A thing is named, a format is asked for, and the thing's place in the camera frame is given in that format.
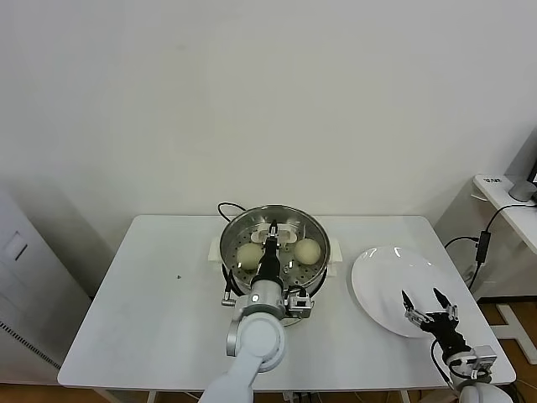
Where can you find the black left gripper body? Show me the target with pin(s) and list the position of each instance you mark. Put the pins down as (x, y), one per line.
(268, 266)

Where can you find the white side desk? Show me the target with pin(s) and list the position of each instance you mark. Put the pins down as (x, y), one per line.
(520, 226)

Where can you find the round glass pot lid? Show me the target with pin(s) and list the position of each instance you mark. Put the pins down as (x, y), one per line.
(289, 236)

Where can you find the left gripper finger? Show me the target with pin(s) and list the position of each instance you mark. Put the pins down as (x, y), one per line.
(269, 245)
(274, 233)

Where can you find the light grey cabinet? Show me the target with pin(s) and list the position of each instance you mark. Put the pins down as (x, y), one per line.
(25, 273)

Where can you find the white round plate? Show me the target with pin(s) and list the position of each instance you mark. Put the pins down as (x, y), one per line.
(377, 285)

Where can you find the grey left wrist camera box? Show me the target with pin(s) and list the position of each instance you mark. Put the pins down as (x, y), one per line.
(300, 304)

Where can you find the black power adapter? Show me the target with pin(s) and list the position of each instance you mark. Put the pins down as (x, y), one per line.
(482, 247)

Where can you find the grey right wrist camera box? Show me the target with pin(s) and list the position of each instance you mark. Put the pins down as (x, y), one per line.
(484, 357)

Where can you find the grey cylindrical stand base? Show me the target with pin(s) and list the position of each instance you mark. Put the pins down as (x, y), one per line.
(519, 192)

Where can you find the stainless steel steamer basket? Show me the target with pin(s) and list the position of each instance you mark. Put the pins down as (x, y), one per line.
(235, 226)

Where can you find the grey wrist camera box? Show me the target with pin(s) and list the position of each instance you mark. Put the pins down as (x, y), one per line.
(300, 304)
(484, 357)

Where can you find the white steamed baozi bun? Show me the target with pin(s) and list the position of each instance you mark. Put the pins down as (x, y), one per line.
(248, 256)
(307, 252)

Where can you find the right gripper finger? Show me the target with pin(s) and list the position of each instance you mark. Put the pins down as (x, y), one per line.
(446, 308)
(413, 314)

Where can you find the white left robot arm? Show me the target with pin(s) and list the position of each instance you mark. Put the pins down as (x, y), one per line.
(256, 344)

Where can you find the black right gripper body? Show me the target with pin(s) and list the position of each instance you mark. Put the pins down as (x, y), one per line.
(445, 333)

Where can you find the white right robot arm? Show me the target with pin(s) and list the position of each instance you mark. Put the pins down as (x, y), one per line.
(478, 394)

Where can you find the cream electric cooker base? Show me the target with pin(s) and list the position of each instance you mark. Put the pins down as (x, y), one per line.
(335, 254)

